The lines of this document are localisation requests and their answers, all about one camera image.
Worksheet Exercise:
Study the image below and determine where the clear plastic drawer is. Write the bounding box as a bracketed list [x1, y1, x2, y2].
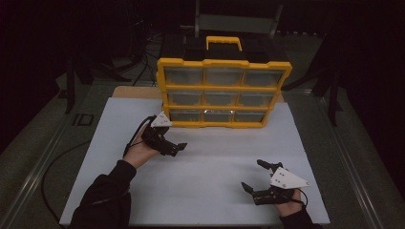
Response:
[169, 109, 203, 123]

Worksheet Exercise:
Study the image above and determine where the bundle of black cables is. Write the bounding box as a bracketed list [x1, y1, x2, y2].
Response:
[127, 18, 160, 87]

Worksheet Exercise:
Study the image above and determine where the black floor cable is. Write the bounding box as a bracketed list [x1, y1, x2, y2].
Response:
[40, 140, 93, 224]

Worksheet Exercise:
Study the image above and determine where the aluminium floor rail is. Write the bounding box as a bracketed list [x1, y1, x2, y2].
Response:
[0, 82, 96, 229]
[314, 94, 385, 229]

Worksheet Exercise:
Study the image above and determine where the black metal stand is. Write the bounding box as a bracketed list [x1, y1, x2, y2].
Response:
[313, 63, 343, 128]
[65, 56, 96, 115]

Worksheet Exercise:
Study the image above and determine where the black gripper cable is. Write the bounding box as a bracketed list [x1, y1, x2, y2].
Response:
[294, 188, 309, 208]
[123, 114, 155, 157]

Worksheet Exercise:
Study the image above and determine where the person's left hand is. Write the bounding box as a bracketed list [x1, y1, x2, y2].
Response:
[122, 128, 160, 169]

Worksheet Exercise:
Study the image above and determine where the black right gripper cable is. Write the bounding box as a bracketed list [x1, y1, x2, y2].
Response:
[294, 188, 309, 208]

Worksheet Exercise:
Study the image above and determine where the yellow black organizer cabinet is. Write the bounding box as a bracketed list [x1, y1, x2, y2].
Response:
[156, 35, 293, 129]

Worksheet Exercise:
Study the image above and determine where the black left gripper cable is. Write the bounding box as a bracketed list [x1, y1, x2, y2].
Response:
[123, 114, 155, 157]

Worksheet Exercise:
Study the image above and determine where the grid of clear organizer bins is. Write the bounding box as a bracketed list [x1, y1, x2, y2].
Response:
[163, 67, 285, 123]

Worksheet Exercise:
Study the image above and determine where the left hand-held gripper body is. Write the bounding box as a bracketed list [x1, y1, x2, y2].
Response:
[140, 111, 176, 156]

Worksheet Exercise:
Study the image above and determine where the black rectangular frame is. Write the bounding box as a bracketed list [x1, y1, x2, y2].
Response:
[72, 113, 95, 127]

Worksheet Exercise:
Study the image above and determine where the person's right hand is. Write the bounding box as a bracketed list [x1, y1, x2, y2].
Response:
[274, 189, 304, 219]

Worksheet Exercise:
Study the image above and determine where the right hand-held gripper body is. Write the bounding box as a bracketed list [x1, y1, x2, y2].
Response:
[252, 166, 311, 207]

